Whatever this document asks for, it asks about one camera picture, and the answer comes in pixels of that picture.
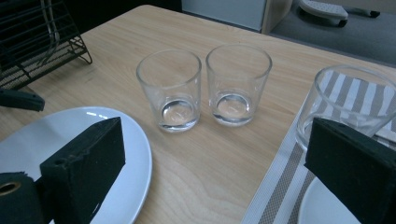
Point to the steel utensil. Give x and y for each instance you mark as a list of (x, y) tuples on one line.
[(51, 28)]

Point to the white round plate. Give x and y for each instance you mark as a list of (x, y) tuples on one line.
[(130, 174), (323, 205)]

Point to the grey flat floor device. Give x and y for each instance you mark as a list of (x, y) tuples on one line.
[(323, 9)]

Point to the clear drinking glass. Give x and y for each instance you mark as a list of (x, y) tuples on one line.
[(342, 99), (169, 93), (238, 87)]

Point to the grey white striped placemat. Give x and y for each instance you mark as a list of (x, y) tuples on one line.
[(280, 193)]

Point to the white panel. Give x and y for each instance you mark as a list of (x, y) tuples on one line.
[(224, 12)]

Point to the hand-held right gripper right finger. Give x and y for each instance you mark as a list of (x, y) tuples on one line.
[(358, 168)]

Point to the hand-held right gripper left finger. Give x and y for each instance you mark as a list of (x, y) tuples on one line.
[(84, 168)]

